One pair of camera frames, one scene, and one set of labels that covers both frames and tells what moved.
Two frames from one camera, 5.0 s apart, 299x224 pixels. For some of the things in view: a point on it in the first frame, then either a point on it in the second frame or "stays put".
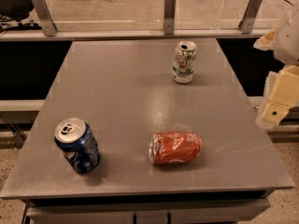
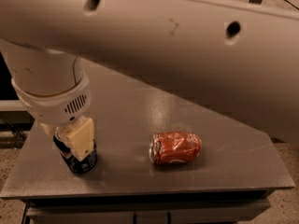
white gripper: x=289 y=41 to x=57 y=107
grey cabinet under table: x=149 y=210 stays put
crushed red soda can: x=169 y=147 stays put
